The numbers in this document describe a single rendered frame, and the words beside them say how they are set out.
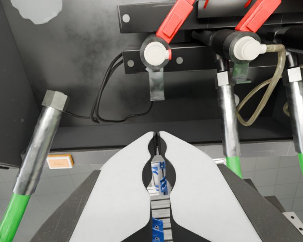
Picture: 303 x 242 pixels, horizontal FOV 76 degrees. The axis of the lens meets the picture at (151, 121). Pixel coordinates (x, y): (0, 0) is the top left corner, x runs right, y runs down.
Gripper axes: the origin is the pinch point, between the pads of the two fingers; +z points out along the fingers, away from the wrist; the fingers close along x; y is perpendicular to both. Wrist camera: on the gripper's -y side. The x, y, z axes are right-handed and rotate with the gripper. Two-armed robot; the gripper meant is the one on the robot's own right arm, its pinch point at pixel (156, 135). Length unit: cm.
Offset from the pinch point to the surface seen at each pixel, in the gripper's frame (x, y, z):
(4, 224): -13.0, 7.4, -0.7
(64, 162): -20.4, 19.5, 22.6
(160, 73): 0.7, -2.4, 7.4
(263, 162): 89, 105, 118
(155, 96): 0.1, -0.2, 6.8
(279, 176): 106, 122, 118
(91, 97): -16.2, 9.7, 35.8
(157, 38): 0.5, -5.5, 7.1
